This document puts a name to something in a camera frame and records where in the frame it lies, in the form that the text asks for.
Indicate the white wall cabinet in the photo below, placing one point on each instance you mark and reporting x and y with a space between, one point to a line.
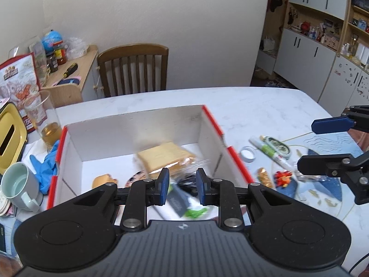
317 49

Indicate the red and orange toy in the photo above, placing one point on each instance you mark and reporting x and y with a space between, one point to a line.
283 178

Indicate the white and green tube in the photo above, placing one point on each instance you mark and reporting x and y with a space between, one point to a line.
271 153

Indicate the clear bag of small packets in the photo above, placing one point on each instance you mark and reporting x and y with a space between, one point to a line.
180 202

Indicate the yellow bread packet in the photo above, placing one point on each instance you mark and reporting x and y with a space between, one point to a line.
165 155

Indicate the blue rubber glove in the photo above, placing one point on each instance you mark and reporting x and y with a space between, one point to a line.
46 167

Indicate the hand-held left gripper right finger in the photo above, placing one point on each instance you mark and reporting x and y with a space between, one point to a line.
201 188

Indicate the red cardboard box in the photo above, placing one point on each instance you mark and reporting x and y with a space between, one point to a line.
210 138

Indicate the small round white cap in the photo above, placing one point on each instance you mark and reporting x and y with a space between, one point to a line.
248 153

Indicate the dark jar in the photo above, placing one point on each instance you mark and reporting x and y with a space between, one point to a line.
52 63

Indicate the drinking glass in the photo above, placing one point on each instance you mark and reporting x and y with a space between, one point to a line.
46 121

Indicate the blue mouse pad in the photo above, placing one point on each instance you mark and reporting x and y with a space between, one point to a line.
67 80

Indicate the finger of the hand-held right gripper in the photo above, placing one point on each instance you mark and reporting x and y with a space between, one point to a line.
331 124
320 164

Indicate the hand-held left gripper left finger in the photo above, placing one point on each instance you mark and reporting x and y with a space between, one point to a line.
164 185

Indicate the crumpled clear plastic bag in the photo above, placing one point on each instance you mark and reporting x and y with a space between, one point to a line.
77 47

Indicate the printed snack bag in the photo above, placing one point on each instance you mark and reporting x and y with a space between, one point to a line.
20 78

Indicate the black and yellow screwdriver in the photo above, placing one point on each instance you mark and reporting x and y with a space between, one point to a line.
70 69

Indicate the yellow plush toy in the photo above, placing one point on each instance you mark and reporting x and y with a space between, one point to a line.
103 181

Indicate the red-label sauce jar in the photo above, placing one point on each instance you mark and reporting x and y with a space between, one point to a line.
60 56

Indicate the wooden side desk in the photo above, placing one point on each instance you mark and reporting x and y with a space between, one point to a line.
83 72

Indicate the small blue globe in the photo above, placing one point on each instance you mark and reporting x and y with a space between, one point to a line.
52 39

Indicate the pale green mug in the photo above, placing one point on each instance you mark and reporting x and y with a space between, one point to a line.
18 186

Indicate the gold candy packet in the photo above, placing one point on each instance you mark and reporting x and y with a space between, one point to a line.
265 178

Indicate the wooden chair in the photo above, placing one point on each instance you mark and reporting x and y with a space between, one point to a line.
132 69

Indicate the round doll face badge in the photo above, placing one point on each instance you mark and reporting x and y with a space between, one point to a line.
135 178

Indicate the white shopping bag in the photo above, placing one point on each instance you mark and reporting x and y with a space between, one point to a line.
268 43

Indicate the green oval tin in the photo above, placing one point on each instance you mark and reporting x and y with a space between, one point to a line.
279 147

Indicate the black sachet packet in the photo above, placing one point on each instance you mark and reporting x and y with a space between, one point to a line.
186 183

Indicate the yellow and green tissue box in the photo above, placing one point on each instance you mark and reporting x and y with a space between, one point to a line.
10 132

